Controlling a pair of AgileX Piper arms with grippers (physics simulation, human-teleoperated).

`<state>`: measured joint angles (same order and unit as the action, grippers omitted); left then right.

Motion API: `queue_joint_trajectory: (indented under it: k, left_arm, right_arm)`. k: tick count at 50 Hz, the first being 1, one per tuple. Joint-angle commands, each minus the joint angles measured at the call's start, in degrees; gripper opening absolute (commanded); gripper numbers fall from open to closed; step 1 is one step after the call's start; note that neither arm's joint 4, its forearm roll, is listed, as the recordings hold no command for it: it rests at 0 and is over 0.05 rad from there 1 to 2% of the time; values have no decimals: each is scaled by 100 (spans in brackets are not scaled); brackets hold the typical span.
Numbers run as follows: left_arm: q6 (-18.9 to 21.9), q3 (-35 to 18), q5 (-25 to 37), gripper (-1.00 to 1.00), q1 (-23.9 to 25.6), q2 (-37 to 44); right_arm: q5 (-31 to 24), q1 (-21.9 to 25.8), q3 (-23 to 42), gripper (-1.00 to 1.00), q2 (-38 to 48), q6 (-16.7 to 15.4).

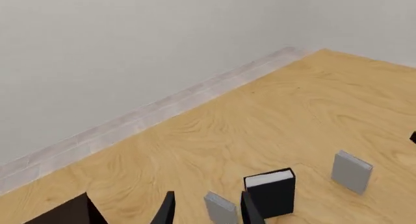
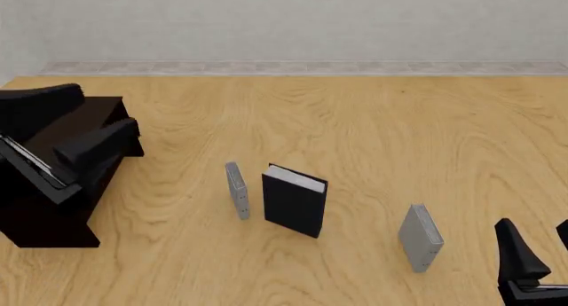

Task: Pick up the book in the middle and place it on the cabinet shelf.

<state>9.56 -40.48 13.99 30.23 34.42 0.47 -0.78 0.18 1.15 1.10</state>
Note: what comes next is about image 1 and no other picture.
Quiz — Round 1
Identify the grey book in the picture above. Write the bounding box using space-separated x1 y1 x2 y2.
203 191 239 224
331 150 374 195

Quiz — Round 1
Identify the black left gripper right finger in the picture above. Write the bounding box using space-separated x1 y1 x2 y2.
240 191 267 224

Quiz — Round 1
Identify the dark wooden cabinet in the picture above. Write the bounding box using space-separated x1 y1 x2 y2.
23 192 109 224

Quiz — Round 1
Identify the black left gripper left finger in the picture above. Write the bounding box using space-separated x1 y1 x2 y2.
149 190 176 224

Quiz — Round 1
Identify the black hardcover book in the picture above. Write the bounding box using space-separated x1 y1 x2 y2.
243 168 296 219

